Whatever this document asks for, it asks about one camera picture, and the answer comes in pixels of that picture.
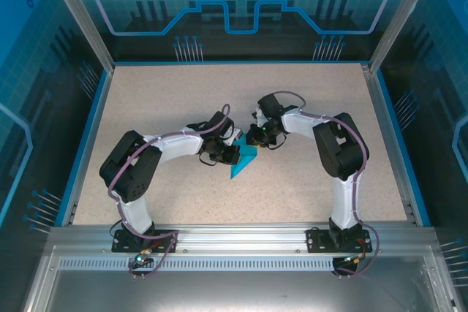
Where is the blue square paper sheet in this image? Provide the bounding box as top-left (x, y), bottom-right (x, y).
top-left (229, 132), bottom-right (261, 180)

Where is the metal tray sheet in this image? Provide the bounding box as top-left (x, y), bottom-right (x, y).
top-left (21, 246), bottom-right (460, 312)

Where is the blue trim strip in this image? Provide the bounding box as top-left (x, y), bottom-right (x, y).
top-left (111, 58), bottom-right (372, 67)

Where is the aluminium mounting beam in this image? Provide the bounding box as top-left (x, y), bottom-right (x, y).
top-left (49, 221), bottom-right (437, 254)

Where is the blue printed side panel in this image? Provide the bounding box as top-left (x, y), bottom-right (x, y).
top-left (0, 0), bottom-right (107, 312)
top-left (380, 0), bottom-right (468, 312)

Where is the right gripper thin black wire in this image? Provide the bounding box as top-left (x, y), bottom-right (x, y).
top-left (262, 132), bottom-right (287, 151)

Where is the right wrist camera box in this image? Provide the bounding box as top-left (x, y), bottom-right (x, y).
top-left (253, 104), bottom-right (267, 127)

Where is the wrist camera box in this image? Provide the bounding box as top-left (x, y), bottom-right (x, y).
top-left (253, 104), bottom-right (267, 127)
top-left (228, 127), bottom-right (245, 146)

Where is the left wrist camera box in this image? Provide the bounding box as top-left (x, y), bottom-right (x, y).
top-left (228, 127), bottom-right (245, 146)

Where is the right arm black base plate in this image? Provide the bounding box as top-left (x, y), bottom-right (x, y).
top-left (306, 227), bottom-right (374, 254)

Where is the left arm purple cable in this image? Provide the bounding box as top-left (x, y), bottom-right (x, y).
top-left (108, 103), bottom-right (235, 280)

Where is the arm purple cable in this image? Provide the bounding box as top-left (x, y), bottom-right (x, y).
top-left (108, 103), bottom-right (235, 280)
top-left (272, 91), bottom-right (381, 279)

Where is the slotted cable duct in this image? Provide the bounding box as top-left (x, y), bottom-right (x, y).
top-left (57, 257), bottom-right (354, 272)

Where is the side rail with blue trim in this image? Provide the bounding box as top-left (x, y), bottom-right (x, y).
top-left (360, 63), bottom-right (432, 227)
top-left (61, 69), bottom-right (115, 227)

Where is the cable connector with LED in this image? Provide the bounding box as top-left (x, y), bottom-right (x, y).
top-left (133, 248), bottom-right (154, 266)
top-left (341, 252), bottom-right (368, 265)

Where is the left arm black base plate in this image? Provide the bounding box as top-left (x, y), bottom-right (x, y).
top-left (111, 229), bottom-right (179, 254)

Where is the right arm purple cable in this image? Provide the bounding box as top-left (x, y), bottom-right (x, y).
top-left (272, 91), bottom-right (381, 279)

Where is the right aluminium frame post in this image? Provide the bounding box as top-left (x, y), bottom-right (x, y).
top-left (369, 0), bottom-right (445, 74)

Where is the aluminium frame post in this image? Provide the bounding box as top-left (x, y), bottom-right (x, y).
top-left (369, 0), bottom-right (445, 74)
top-left (39, 0), bottom-right (116, 74)

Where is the left aluminium frame post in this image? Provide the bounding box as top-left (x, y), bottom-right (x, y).
top-left (39, 0), bottom-right (116, 74)

